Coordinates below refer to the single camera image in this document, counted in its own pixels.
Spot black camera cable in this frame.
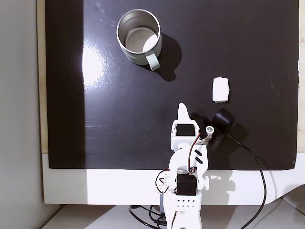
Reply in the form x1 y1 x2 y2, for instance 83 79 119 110
225 133 267 229

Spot pale green metal mug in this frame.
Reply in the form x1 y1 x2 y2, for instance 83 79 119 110
116 9 163 72

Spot white gauze pad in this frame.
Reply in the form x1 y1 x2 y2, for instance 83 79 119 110
211 76 231 104

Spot black base cables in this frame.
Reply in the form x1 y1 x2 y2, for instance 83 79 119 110
128 204 168 227

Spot black table mat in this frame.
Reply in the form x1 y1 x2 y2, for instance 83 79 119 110
44 0 300 171

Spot black oval camera box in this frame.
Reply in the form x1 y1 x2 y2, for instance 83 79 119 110
211 108 235 135

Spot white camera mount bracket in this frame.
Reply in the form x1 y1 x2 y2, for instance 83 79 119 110
198 125 215 146

